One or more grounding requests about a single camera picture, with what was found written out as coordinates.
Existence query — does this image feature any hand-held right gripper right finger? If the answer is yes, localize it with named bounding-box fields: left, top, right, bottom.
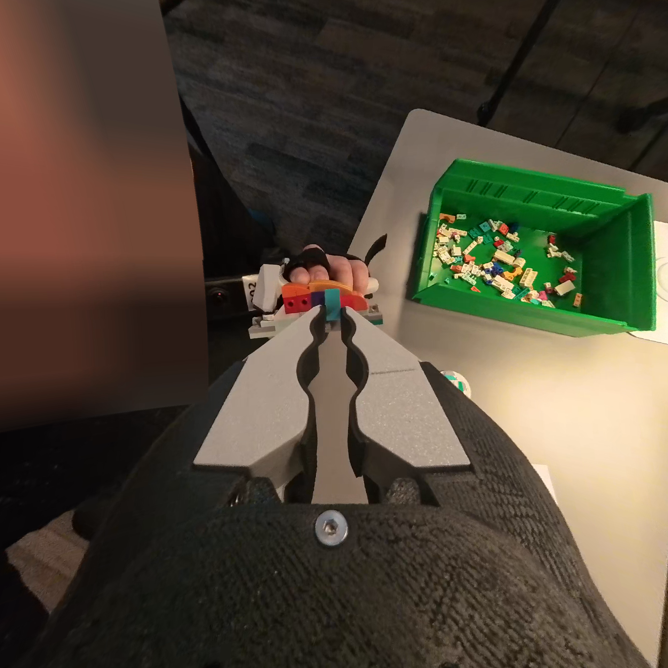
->
left=342, top=308, right=476, bottom=504

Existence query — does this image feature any green plastic bin with bricks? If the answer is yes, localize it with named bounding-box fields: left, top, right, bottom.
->
left=409, top=158, right=655, bottom=337

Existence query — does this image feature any person's left hand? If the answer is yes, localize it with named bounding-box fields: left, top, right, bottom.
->
left=289, top=244, right=374, bottom=295

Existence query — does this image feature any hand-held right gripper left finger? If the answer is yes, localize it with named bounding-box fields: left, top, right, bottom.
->
left=193, top=305, right=321, bottom=503

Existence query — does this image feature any pile of loose lego bricks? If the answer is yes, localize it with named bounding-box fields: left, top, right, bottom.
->
left=433, top=211, right=585, bottom=309

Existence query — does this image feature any black tripod leg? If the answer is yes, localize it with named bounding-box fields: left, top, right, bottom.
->
left=477, top=0, right=555, bottom=126

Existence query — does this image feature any colourful rainbow lego model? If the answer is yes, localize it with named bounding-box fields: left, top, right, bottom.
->
left=249, top=279, right=384, bottom=340

